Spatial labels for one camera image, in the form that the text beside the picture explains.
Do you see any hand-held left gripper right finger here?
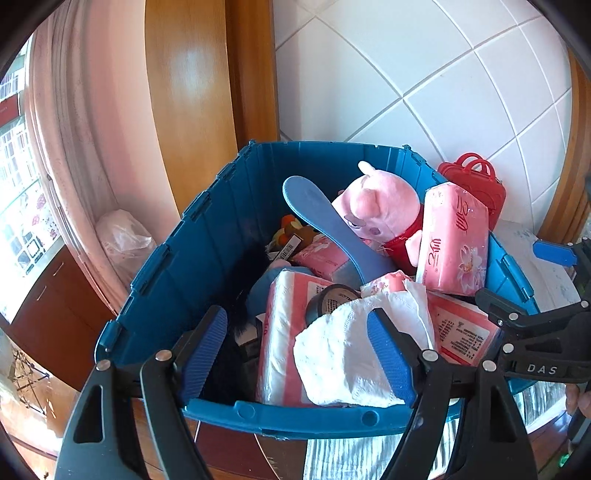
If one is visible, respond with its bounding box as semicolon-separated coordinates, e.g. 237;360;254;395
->
367;307;539;480

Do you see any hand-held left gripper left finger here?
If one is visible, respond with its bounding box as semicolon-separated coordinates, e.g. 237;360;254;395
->
54;305;229;480

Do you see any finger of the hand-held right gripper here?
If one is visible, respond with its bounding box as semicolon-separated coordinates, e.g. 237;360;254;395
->
475;288;591;345
532;239;591;269

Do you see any white tissue paper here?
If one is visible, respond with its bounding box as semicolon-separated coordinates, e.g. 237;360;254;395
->
294;279;437;409

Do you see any blue plastic storage crate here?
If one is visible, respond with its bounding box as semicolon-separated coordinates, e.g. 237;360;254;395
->
95;140;541;439

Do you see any pink flower-print tissue packet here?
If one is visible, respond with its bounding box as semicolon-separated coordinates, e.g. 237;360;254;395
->
416;182;490;296

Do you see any green bottle with yellow cap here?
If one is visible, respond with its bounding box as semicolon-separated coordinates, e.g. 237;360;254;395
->
270;213;324;265

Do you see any blue plastic paddle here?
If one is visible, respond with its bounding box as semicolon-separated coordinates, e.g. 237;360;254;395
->
283;176;397;287

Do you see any person's right hand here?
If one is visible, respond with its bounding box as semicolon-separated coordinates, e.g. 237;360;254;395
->
566;385;591;416

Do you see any pink tissue packet with text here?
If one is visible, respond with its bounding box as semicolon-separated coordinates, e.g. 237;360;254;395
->
427;291;504;367

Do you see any small pink tissue packet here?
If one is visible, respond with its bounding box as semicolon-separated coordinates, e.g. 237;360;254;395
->
360;270;416;299

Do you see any black tape roll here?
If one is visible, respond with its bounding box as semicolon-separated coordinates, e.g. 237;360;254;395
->
305;284;362;324

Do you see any large white pink tissue pack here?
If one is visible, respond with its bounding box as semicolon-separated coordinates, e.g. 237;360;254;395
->
255;270;370;408

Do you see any clear plastic bag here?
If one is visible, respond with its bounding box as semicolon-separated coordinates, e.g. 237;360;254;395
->
95;209;155;283

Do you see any dark red wooden cabinet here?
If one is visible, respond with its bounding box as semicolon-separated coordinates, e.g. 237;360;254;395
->
8;240;117;391

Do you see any window with grille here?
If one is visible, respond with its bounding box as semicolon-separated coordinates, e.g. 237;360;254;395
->
0;46;63;282

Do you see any wooden wall trim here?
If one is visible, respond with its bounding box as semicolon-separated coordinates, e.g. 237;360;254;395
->
539;48;591;243
144;0;280;223

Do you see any red hard case with handle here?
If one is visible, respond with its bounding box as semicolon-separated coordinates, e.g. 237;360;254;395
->
438;151;508;232

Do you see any black wire rack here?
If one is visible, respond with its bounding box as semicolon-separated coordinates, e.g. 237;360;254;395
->
8;348;52;409

